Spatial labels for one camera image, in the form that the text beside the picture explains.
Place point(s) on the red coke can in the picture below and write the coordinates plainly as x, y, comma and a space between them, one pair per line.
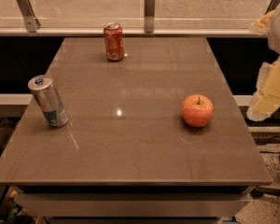
114, 42

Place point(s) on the red apple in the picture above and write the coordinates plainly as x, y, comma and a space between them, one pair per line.
197, 110

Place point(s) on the grey table drawer front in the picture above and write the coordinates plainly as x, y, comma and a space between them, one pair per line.
132, 205

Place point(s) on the silver blue energy drink can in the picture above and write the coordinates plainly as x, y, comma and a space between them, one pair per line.
48, 99

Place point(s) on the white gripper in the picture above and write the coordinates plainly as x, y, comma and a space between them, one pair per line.
266, 101

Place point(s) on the left metal railing bracket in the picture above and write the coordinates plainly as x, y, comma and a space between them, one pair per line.
31, 22

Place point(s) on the middle metal railing bracket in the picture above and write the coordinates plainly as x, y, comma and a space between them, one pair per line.
149, 15

